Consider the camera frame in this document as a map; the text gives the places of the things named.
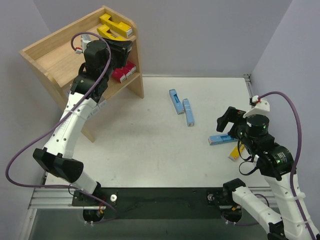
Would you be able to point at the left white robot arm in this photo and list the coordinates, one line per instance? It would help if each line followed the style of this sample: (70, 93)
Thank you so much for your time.
(56, 157)

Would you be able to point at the blue toothpaste box middle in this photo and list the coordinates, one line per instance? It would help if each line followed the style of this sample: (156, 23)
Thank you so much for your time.
(188, 112)

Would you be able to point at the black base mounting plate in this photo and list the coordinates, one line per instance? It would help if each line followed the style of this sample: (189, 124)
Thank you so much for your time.
(160, 203)

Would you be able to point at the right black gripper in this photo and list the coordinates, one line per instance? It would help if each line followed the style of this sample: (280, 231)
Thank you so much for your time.
(233, 122)

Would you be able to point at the silver toothpaste box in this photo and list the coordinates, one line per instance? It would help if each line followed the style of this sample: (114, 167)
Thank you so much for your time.
(95, 110)
(102, 104)

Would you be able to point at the aluminium frame rail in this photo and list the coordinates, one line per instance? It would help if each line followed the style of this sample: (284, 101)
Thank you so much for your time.
(45, 198)

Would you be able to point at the blue toothpaste box far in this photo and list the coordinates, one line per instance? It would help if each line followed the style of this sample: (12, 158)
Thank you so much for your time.
(176, 101)

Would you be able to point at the blue toothpaste box near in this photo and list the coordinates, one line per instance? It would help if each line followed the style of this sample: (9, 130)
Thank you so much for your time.
(221, 139)

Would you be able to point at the pink toothpaste box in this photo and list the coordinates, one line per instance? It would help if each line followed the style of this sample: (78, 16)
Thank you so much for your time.
(131, 67)
(126, 71)
(118, 75)

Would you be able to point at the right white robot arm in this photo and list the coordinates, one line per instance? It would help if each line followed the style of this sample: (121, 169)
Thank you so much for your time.
(276, 165)

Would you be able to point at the blue toothpaste box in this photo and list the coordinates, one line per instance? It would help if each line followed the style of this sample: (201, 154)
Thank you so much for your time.
(221, 139)
(188, 112)
(176, 101)

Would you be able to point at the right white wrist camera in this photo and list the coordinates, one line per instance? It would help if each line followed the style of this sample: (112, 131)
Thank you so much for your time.
(259, 106)

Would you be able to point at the yellow toothpaste box front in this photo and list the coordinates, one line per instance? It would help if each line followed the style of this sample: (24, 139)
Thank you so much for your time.
(120, 28)

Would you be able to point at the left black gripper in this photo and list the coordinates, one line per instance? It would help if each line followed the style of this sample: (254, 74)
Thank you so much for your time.
(120, 49)

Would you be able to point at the yellow toothpaste box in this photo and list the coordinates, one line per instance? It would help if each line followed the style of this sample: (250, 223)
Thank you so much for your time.
(105, 32)
(120, 28)
(235, 154)

